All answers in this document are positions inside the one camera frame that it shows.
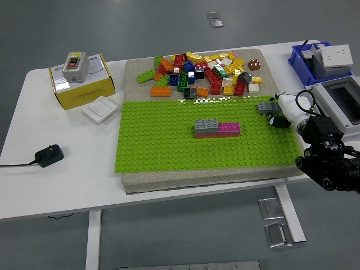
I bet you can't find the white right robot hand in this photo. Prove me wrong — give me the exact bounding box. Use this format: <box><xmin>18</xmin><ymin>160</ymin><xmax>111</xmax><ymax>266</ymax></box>
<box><xmin>266</xmin><ymin>92</ymin><xmax>310</xmax><ymax>129</ymax></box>

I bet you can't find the grey long brick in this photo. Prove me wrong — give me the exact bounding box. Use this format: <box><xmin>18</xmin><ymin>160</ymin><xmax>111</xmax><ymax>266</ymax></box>
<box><xmin>194</xmin><ymin>118</ymin><xmax>219</xmax><ymax>133</ymax></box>
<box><xmin>258</xmin><ymin>101</ymin><xmax>282</xmax><ymax>115</ymax></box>

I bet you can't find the brown square brick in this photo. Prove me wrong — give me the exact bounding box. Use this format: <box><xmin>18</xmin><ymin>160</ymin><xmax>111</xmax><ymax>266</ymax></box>
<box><xmin>247</xmin><ymin>58</ymin><xmax>262</xmax><ymax>71</ymax></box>

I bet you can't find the dark grey sloped brick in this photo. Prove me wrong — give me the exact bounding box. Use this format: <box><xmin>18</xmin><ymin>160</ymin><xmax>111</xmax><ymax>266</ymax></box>
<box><xmin>237</xmin><ymin>71</ymin><xmax>253</xmax><ymax>85</ymax></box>

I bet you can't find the thin orange brick strip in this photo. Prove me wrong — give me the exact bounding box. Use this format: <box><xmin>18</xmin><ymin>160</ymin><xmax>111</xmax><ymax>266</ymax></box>
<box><xmin>194</xmin><ymin>134</ymin><xmax>241</xmax><ymax>139</ymax></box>

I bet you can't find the green white-studded brick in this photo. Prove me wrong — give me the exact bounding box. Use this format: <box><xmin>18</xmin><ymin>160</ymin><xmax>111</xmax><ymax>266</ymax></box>
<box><xmin>213</xmin><ymin>64</ymin><xmax>229</xmax><ymax>79</ymax></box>

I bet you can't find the red long brick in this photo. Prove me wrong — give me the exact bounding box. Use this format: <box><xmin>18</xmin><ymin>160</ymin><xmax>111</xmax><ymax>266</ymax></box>
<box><xmin>204</xmin><ymin>69</ymin><xmax>223</xmax><ymax>86</ymax></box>

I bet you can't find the yellow curved brick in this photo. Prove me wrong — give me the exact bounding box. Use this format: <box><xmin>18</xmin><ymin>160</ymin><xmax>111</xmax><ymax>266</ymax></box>
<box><xmin>186</xmin><ymin>51</ymin><xmax>204</xmax><ymax>64</ymax></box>

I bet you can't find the dark green long brick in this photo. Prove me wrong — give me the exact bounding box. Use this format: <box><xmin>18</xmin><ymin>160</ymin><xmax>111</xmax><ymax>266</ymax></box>
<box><xmin>177</xmin><ymin>73</ymin><xmax>190</xmax><ymax>92</ymax></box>

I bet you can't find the orange long brick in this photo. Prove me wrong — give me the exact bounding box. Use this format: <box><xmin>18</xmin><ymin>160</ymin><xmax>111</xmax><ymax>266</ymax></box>
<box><xmin>150</xmin><ymin>86</ymin><xmax>172</xmax><ymax>97</ymax></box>

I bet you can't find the green studded baseplate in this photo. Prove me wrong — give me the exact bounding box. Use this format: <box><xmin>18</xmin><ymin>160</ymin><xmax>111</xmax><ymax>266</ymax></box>
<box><xmin>114</xmin><ymin>94</ymin><xmax>303</xmax><ymax>173</ymax></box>

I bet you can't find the lime long brick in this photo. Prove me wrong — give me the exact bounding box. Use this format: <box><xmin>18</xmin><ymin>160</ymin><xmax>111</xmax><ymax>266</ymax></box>
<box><xmin>136</xmin><ymin>69</ymin><xmax>157</xmax><ymax>84</ymax></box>

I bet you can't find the grey socket base box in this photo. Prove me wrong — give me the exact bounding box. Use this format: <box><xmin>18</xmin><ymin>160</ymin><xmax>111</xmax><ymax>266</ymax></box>
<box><xmin>310</xmin><ymin>53</ymin><xmax>354</xmax><ymax>79</ymax></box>

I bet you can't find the blue plastic bin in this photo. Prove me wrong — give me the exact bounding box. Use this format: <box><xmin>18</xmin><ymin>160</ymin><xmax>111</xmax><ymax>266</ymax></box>
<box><xmin>287</xmin><ymin>41</ymin><xmax>355</xmax><ymax>86</ymax></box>

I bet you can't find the grey white electrical part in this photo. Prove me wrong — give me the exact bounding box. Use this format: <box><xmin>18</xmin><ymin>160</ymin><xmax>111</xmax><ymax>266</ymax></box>
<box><xmin>300</xmin><ymin>43</ymin><xmax>322</xmax><ymax>61</ymax></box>

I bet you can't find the white socket panel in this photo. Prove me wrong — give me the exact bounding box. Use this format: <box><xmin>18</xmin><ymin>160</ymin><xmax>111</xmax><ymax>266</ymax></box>
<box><xmin>320</xmin><ymin>44</ymin><xmax>354</xmax><ymax>68</ymax></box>

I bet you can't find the metal floor hatch plate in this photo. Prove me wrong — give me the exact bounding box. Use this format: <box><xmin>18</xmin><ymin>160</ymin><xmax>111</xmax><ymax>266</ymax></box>
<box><xmin>264</xmin><ymin>222</ymin><xmax>295</xmax><ymax>249</ymax></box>
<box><xmin>258</xmin><ymin>197</ymin><xmax>285</xmax><ymax>221</ymax></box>

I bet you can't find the white table leg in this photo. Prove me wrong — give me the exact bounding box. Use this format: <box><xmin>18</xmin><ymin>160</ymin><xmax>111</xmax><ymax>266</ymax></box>
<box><xmin>274</xmin><ymin>184</ymin><xmax>307</xmax><ymax>244</ymax></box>
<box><xmin>85</xmin><ymin>209</ymin><xmax>102</xmax><ymax>270</ymax></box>

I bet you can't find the yellow white cardboard box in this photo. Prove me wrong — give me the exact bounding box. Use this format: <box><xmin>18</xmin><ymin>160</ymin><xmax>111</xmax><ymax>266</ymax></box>
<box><xmin>48</xmin><ymin>53</ymin><xmax>116</xmax><ymax>110</ymax></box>

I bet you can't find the black power adapter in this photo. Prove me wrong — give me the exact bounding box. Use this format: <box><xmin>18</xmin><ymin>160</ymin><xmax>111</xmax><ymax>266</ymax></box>
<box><xmin>34</xmin><ymin>143</ymin><xmax>65</xmax><ymax>168</ymax></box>

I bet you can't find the grey electrical enclosure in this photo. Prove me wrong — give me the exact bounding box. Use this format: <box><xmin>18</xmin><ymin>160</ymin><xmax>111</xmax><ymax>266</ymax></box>
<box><xmin>305</xmin><ymin>74</ymin><xmax>360</xmax><ymax>141</ymax></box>

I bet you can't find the white wall switch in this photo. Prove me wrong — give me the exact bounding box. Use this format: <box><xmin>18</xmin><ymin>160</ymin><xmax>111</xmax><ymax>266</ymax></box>
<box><xmin>82</xmin><ymin>95</ymin><xmax>119</xmax><ymax>124</ymax></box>

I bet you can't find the grey push-button switch box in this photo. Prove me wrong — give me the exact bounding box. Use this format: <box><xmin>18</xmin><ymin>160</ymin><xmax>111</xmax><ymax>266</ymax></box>
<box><xmin>62</xmin><ymin>51</ymin><xmax>91</xmax><ymax>83</ymax></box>

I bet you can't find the thin black cable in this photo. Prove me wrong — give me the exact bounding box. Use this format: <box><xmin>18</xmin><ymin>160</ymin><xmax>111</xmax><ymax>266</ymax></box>
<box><xmin>47</xmin><ymin>212</ymin><xmax>76</xmax><ymax>220</ymax></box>

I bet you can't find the black adapter cord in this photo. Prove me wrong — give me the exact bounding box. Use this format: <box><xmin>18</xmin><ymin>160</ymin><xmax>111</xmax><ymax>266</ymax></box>
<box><xmin>0</xmin><ymin>159</ymin><xmax>39</xmax><ymax>167</ymax></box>

